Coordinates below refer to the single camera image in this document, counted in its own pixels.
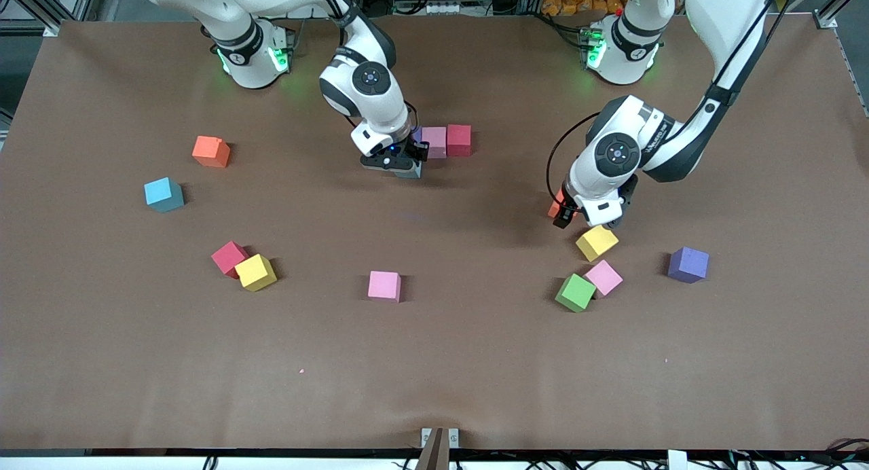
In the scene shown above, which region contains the mauve pink foam block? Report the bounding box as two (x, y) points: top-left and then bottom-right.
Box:
(421, 126), (448, 160)

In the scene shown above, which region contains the red foam block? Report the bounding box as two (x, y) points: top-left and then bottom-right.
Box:
(210, 240), (251, 279)
(446, 124), (473, 158)

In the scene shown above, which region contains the yellow foam block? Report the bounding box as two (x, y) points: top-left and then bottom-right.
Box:
(575, 224), (620, 263)
(234, 253), (278, 293)

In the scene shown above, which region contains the green foam block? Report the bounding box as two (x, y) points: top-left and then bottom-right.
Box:
(554, 273), (597, 314)

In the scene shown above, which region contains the white power strip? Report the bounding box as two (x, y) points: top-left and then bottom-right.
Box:
(411, 0), (473, 16)

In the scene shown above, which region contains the paper table cover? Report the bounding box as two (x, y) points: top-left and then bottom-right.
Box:
(0, 12), (869, 454)

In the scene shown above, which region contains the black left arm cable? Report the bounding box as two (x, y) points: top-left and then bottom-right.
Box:
(546, 0), (792, 204)

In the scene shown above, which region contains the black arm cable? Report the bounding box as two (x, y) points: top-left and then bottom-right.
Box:
(546, 0), (792, 204)
(309, 0), (418, 131)

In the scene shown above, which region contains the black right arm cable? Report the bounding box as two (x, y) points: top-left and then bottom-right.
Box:
(309, 0), (418, 131)

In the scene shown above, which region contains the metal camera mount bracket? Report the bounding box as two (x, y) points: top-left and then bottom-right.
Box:
(420, 426), (461, 470)

